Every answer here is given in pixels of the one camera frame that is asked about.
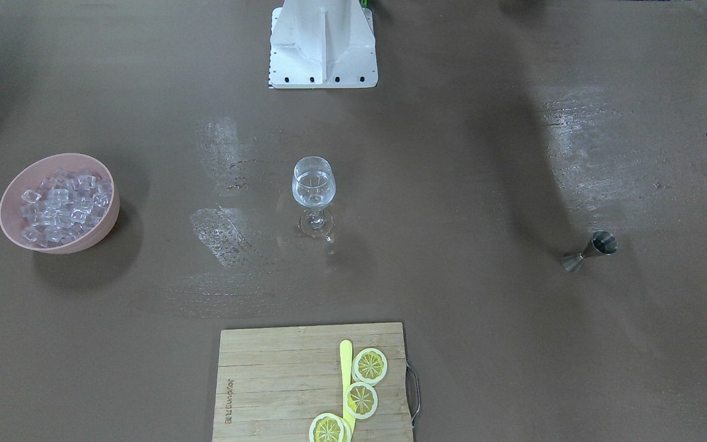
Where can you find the steel double jigger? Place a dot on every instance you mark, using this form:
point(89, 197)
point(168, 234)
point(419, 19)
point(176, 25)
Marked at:
point(602, 242)

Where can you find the clear wine glass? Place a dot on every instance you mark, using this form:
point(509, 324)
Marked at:
point(314, 188)

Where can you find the pile of clear ice cubes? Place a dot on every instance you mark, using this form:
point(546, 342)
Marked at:
point(64, 207)

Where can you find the yellow plastic knife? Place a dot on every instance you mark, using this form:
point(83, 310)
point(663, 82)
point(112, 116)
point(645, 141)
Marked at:
point(346, 360)

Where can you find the lemon slice far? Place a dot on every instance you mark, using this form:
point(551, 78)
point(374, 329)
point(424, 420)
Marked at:
point(370, 366)

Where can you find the lemon slice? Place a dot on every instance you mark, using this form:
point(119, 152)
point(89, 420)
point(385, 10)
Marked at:
point(360, 400)
point(370, 366)
point(329, 427)

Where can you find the lemon slice middle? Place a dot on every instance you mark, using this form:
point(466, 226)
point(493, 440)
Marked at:
point(360, 400)

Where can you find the bamboo cutting board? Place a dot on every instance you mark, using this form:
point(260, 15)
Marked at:
point(272, 382)

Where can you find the lemon slice near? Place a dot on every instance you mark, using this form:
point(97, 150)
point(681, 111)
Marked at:
point(329, 427)

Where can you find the pink bowl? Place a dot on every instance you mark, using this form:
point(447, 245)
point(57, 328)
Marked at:
point(11, 221)

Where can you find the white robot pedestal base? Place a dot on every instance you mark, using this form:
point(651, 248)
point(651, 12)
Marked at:
point(322, 44)

